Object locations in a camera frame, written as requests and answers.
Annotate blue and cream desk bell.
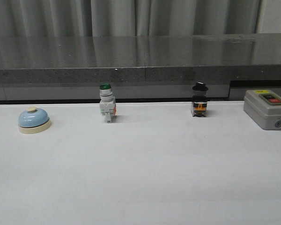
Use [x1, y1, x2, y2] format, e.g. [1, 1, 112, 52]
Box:
[18, 106, 51, 134]

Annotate green-capped white push button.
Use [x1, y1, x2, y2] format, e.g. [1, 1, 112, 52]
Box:
[99, 83, 116, 123]

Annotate grey stone counter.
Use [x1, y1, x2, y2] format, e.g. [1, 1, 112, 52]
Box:
[0, 34, 281, 104]

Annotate grey curtain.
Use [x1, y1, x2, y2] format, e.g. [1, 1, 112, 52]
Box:
[0, 0, 261, 37]

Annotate black selector switch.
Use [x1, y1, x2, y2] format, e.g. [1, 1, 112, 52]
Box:
[191, 82, 208, 117]

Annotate grey on-off switch box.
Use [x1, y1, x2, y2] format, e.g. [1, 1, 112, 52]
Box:
[244, 90, 281, 130]

